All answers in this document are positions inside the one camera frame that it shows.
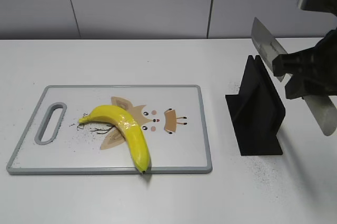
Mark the black knife stand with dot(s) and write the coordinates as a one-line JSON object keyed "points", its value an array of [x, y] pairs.
{"points": [[256, 111]]}

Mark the yellow plastic banana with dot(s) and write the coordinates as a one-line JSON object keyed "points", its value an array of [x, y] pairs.
{"points": [[128, 127]]}

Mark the white grey-rimmed cutting board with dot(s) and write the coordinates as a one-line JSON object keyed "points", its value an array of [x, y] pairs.
{"points": [[171, 117]]}

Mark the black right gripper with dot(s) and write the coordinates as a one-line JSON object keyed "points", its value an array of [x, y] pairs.
{"points": [[318, 61]]}

